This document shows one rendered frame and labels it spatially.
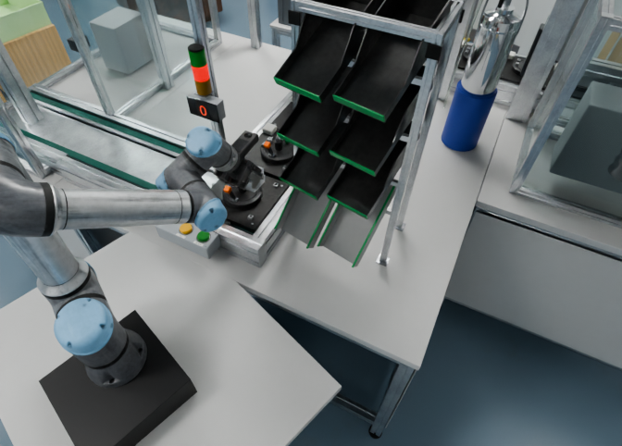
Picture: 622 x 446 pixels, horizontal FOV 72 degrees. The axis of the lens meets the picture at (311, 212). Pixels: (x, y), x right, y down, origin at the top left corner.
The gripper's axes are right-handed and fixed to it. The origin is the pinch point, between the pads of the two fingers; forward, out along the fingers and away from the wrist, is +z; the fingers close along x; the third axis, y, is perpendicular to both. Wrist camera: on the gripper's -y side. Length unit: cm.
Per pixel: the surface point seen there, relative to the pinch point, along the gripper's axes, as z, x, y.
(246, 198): 12.9, -4.9, 7.7
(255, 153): 27.4, -15.6, -10.9
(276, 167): 25.6, -4.8, -8.2
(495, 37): 22, 52, -76
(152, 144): 24, -57, 1
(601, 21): -1, 77, -73
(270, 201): 16.8, 2.1, 5.2
